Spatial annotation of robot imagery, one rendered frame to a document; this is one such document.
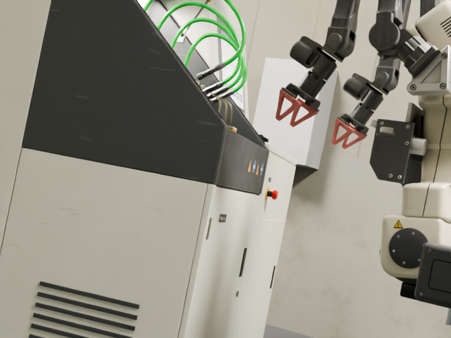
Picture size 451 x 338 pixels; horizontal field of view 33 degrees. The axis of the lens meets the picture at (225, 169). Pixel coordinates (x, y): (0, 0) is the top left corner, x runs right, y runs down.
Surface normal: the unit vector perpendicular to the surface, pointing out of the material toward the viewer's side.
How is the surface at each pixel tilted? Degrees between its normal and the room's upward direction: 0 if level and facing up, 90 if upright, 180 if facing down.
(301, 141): 90
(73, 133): 90
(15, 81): 90
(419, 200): 90
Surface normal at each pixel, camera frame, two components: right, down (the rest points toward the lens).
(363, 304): -0.47, -0.12
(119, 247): -0.22, -0.07
